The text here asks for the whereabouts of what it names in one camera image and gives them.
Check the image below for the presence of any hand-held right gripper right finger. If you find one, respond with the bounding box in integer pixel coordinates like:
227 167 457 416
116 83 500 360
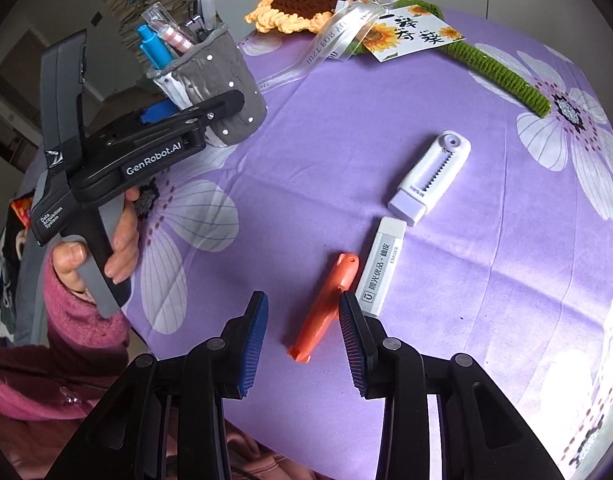
337 290 567 480

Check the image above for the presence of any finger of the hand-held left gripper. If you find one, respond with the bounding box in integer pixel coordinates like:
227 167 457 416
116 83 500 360
136 90 246 134
136 100 180 124

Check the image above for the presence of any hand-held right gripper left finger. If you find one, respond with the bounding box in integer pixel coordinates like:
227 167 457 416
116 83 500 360
44 290 270 480

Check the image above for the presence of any grey felt pen holder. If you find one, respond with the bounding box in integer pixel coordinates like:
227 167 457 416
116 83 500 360
146 24 268 148

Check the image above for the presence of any orange utility cutter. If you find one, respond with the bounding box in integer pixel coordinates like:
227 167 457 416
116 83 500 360
287 251 360 363

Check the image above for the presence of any person's left forearm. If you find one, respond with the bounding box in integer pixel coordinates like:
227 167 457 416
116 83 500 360
39 255 134 356

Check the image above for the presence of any person's left hand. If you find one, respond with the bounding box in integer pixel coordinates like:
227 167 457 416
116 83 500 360
53 187 140 297

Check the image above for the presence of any blue retractable pen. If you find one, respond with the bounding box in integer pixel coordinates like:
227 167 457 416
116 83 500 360
138 24 174 68

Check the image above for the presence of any pink checked pen clear cap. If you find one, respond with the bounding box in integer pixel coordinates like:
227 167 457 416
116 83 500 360
141 2 194 53

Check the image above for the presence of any white block eraser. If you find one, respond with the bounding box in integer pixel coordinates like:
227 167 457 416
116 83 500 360
355 216 408 318

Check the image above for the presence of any black pen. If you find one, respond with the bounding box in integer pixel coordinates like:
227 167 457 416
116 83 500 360
184 0 212 43

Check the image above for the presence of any translucent grey pen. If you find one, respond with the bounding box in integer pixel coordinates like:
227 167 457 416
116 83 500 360
199 0 218 36

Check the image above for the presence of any purple floral tablecloth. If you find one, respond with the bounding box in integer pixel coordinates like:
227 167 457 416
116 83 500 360
121 7 613 480

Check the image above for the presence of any white printed ribbon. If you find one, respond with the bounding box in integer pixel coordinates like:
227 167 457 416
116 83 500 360
259 0 422 96

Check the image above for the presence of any white lavender retractable eraser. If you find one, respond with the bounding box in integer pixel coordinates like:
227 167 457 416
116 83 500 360
387 130 472 226

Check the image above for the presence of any sunflower print card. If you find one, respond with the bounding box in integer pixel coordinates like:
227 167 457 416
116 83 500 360
362 4 466 63

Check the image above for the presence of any pink fleece jacket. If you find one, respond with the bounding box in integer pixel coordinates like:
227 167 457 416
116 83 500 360
0 345 287 480

